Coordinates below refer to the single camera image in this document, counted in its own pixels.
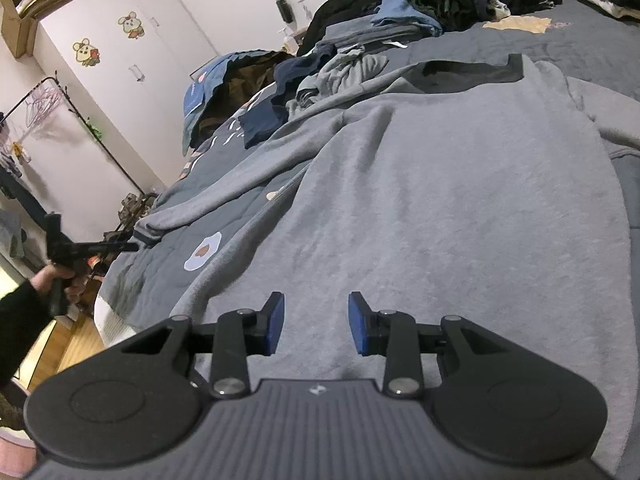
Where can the person's left forearm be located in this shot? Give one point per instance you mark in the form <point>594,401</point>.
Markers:
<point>20,330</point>

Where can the white wardrobe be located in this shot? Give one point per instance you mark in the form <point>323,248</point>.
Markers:
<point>150,35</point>

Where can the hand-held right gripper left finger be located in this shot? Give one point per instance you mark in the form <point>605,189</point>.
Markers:
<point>274,322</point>

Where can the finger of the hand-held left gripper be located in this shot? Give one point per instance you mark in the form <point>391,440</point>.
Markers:
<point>105,247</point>

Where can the blue printed cloth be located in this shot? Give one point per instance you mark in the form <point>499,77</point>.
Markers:
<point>200,95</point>

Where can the folded dark grey garment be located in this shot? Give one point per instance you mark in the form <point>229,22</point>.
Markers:
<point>360,35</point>

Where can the green hanging ornament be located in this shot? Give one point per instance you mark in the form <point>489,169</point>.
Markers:
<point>95,127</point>

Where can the black clothes rack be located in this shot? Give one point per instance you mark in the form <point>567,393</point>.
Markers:
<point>107,147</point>

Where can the camouflage bag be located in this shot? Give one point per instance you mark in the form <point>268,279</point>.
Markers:
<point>130,207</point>

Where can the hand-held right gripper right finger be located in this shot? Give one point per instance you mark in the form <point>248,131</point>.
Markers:
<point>359,322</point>

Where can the open cardboard box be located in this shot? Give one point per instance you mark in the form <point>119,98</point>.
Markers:
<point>15,25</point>

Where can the person's left hand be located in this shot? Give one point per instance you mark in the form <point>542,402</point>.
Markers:
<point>42,277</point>

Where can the small white garment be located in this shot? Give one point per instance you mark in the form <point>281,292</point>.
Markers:
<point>498,9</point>

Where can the camouflage garment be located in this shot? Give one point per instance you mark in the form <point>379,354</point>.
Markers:
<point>245,80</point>

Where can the grey sweatshirt with dark collar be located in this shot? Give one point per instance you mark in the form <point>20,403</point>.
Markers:
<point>425,185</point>

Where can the light blue garment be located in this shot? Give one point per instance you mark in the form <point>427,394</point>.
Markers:
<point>400,10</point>

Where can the mouse wall sticker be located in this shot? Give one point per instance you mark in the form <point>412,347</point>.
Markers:
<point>85,52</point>
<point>130,25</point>

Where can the pink clothes hangers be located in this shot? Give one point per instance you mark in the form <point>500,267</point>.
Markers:
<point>42,105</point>

